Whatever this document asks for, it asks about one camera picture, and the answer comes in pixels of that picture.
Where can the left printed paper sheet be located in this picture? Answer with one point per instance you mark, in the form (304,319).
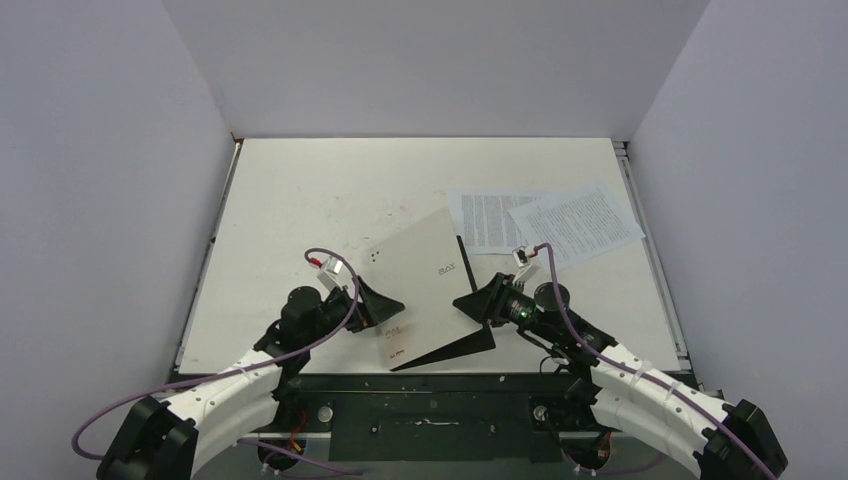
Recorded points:
(481,218)

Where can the right printed paper sheet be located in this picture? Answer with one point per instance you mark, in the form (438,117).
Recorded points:
(578,225)

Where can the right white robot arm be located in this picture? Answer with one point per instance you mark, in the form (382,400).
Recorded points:
(707,435)

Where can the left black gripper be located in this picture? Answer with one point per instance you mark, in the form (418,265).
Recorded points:
(373,309)

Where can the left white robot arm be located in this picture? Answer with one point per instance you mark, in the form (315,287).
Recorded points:
(172,438)

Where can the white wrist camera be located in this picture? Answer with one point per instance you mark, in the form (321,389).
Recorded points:
(332,274)
(527,266)

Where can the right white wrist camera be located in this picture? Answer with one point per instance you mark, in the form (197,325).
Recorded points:
(527,266)

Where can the grey and black folder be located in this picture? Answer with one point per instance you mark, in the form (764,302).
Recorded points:
(424,267)

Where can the printed paper sheet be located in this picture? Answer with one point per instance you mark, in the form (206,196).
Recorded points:
(578,225)
(481,218)

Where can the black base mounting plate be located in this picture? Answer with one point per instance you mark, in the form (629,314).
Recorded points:
(435,417)

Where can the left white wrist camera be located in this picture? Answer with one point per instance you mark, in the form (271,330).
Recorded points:
(332,274)

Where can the aluminium frame rail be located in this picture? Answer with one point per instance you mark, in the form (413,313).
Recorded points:
(617,455)

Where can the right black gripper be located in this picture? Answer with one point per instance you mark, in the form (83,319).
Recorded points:
(494,303)

